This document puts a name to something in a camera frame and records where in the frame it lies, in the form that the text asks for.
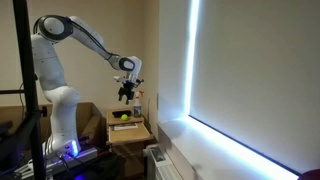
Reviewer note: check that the white roller window blind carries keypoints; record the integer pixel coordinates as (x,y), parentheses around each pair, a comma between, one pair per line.
(260,80)

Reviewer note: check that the white wall heater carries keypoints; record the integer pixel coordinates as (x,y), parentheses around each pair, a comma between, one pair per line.
(161,165)

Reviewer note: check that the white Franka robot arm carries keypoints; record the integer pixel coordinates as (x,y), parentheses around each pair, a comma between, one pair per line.
(56,83)

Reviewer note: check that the light wooden side table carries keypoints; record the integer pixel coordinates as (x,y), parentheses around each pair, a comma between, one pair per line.
(130,133)

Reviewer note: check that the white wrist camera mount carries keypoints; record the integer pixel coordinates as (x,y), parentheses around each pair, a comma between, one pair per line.
(128,79)

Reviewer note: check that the yellow-green tennis ball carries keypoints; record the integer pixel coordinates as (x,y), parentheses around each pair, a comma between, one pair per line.
(124,117)

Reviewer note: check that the black tripod stand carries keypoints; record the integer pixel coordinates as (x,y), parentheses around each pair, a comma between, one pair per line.
(29,100)

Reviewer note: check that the white spray bottle red trigger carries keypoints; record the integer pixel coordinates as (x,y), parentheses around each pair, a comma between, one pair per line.
(137,106)

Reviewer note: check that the brown cardboard box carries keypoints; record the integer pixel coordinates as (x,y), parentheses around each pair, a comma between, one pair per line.
(89,121)

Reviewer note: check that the silver robot base platform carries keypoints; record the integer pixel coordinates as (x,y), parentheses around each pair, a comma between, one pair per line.
(66,159)

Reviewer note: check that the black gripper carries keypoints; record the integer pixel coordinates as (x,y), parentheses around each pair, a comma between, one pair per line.
(127,89)

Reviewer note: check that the black plastic tray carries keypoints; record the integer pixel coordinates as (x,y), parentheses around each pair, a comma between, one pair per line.
(121,113)

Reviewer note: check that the dark purple round object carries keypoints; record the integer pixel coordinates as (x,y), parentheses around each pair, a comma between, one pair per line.
(310,175)

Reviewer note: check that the printed paper booklet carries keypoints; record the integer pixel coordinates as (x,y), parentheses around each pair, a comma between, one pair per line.
(124,126)

